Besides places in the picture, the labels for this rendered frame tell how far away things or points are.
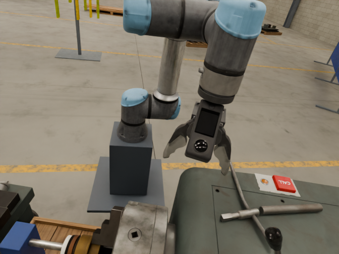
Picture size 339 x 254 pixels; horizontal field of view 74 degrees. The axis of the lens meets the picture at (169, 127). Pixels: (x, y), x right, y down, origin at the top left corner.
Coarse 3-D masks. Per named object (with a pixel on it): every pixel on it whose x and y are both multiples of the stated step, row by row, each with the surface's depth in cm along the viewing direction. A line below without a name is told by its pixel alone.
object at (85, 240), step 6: (84, 234) 68; (72, 240) 65; (78, 240) 65; (84, 240) 65; (90, 240) 65; (72, 246) 63; (78, 246) 63; (84, 246) 63; (90, 246) 65; (96, 246) 65; (102, 246) 69; (66, 252) 63; (72, 252) 63; (78, 252) 62; (84, 252) 63; (90, 252) 64; (96, 252) 64
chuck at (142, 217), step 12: (144, 204) 69; (132, 216) 61; (144, 216) 62; (120, 228) 57; (132, 228) 58; (144, 228) 58; (120, 240) 55; (144, 240) 56; (120, 252) 53; (132, 252) 54; (144, 252) 54
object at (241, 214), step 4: (256, 208) 64; (240, 212) 62; (244, 212) 62; (248, 212) 62; (252, 212) 62; (256, 212) 63; (220, 216) 61; (224, 216) 60; (228, 216) 60; (232, 216) 61; (236, 216) 61; (240, 216) 61; (244, 216) 61; (248, 216) 62; (224, 220) 60; (228, 220) 61
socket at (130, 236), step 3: (135, 228) 58; (129, 231) 57; (132, 231) 57; (135, 231) 57; (138, 231) 57; (129, 234) 56; (132, 234) 58; (135, 234) 58; (138, 234) 57; (129, 237) 56; (132, 237) 56; (135, 237) 56; (138, 237) 56; (132, 240) 55; (135, 240) 56
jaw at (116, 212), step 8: (112, 208) 66; (120, 208) 68; (112, 216) 66; (120, 216) 66; (104, 224) 65; (112, 224) 65; (96, 232) 66; (104, 232) 65; (112, 232) 65; (96, 240) 65; (104, 240) 65; (112, 240) 65
